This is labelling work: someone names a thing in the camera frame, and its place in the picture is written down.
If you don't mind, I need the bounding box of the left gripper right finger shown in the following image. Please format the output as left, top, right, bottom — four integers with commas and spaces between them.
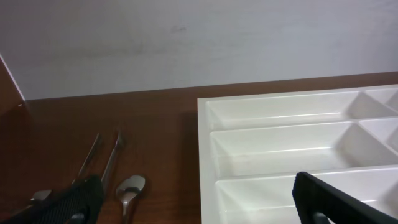
292, 172, 397, 224

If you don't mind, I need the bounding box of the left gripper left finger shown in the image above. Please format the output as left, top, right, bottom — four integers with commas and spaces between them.
3, 175, 104, 224

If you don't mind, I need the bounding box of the silver fork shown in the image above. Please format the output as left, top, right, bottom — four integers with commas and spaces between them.
72, 133, 102, 184

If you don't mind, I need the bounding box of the silver butter knife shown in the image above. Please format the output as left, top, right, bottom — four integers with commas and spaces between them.
101, 129, 126, 194

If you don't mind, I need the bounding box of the white plastic cutlery tray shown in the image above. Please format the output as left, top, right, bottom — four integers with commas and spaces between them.
197, 85, 397, 223

